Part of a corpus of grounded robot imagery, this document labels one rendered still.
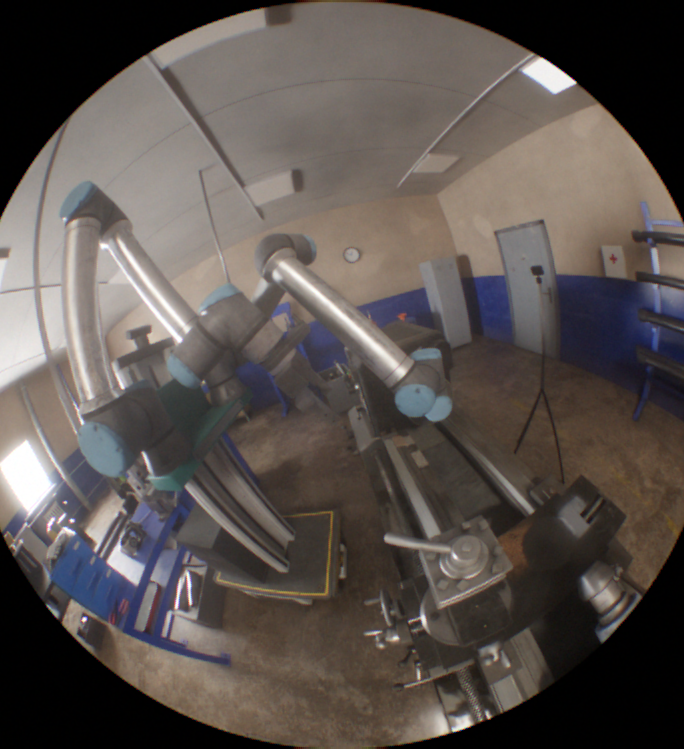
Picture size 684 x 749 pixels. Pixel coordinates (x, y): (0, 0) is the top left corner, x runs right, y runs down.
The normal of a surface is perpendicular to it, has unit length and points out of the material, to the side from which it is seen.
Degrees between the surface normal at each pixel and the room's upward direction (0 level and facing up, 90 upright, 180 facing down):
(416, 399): 94
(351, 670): 0
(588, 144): 90
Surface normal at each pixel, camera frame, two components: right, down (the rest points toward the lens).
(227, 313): 0.36, 0.20
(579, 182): -0.94, 0.33
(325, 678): -0.31, -0.89
